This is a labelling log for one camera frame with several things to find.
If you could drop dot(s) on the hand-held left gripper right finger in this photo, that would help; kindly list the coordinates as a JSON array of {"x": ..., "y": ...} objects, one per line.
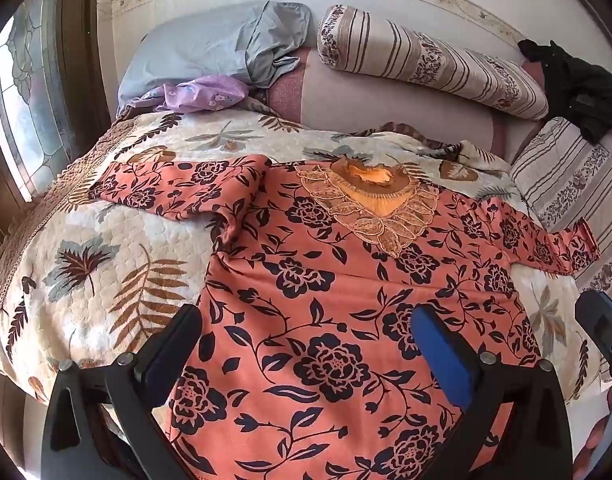
[{"x": 443, "y": 355}]

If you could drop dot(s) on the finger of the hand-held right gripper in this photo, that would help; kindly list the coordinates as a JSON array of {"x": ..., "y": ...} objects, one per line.
[{"x": 605, "y": 325}]

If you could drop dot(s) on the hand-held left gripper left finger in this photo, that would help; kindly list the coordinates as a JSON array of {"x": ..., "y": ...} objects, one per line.
[{"x": 173, "y": 350}]

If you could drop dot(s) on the orange floral print garment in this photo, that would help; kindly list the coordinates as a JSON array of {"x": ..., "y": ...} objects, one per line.
[{"x": 311, "y": 285}]

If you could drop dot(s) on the cream leaf print quilt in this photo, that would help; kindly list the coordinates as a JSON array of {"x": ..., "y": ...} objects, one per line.
[{"x": 111, "y": 240}]

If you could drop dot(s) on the striped floral flat pillow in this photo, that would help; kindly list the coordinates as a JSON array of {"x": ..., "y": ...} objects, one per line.
[{"x": 570, "y": 185}]

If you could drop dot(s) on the dark green garment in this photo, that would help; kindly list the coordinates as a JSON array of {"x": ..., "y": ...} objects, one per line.
[{"x": 580, "y": 85}]

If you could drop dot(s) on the pink bed cushion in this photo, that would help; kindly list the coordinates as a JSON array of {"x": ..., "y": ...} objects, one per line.
[{"x": 385, "y": 105}]

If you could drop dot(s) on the purple floral cloth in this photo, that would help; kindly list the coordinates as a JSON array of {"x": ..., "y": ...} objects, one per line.
[{"x": 201, "y": 92}]

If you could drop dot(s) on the striped floral bolster pillow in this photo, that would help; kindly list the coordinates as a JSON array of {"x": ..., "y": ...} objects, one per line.
[{"x": 425, "y": 60}]

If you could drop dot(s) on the stained glass window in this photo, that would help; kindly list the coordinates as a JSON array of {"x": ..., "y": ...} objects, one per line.
[{"x": 31, "y": 85}]

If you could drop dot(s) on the grey pillow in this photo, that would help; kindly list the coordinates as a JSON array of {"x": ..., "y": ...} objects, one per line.
[{"x": 196, "y": 45}]

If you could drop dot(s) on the wooden window frame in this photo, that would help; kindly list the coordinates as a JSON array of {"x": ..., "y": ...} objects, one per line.
[{"x": 83, "y": 35}]

